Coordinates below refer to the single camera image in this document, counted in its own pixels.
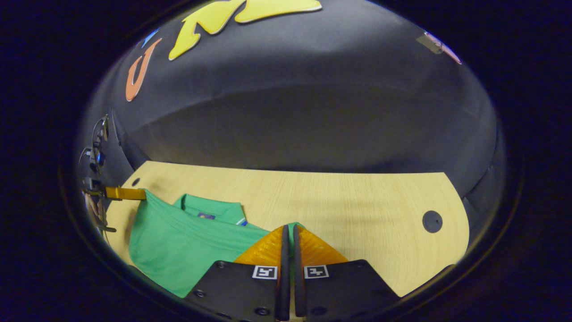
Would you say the black backdrop cloth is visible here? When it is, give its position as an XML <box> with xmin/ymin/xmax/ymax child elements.
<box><xmin>78</xmin><ymin>0</ymin><xmax>505</xmax><ymax>224</ymax></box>

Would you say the grey tape patch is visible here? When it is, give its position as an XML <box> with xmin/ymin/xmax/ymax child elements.
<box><xmin>416</xmin><ymin>32</ymin><xmax>443</xmax><ymax>55</ymax></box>

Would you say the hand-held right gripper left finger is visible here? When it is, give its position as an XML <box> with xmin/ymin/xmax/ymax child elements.
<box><xmin>184</xmin><ymin>225</ymin><xmax>291</xmax><ymax>322</ymax></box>

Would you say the green T-shirt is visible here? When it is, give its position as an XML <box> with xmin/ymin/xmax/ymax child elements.
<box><xmin>129</xmin><ymin>189</ymin><xmax>308</xmax><ymax>299</ymax></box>

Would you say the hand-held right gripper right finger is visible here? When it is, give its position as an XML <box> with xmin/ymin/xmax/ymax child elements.
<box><xmin>293</xmin><ymin>225</ymin><xmax>400</xmax><ymax>322</ymax></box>

